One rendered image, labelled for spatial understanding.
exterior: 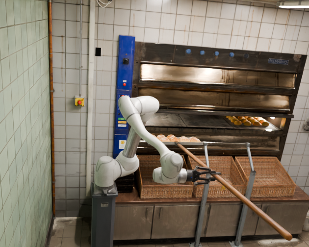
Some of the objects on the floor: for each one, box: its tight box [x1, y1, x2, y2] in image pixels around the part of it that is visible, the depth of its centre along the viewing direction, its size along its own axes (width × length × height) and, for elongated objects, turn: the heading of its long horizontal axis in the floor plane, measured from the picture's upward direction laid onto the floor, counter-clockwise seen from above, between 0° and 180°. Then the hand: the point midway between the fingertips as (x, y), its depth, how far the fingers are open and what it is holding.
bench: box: [113, 175, 309, 246], centre depth 363 cm, size 56×242×58 cm, turn 85°
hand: (215, 175), depth 203 cm, fingers closed on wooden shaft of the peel, 3 cm apart
